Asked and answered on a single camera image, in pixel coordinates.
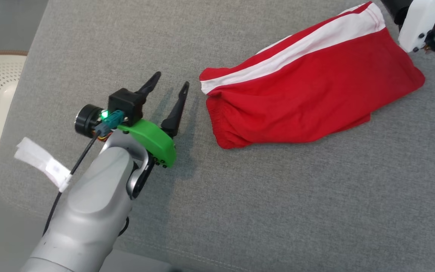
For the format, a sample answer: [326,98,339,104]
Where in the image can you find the red shorts with white stripe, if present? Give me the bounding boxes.
[199,1,426,150]

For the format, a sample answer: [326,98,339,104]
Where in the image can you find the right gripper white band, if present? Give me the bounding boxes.
[382,0,435,76]

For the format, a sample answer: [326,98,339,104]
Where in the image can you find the black cable with teal connector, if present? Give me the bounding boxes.
[43,110,123,237]

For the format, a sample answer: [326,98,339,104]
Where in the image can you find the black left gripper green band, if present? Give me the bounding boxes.
[75,71,190,168]

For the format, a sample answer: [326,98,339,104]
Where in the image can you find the white tape tag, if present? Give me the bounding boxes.
[14,137,73,192]

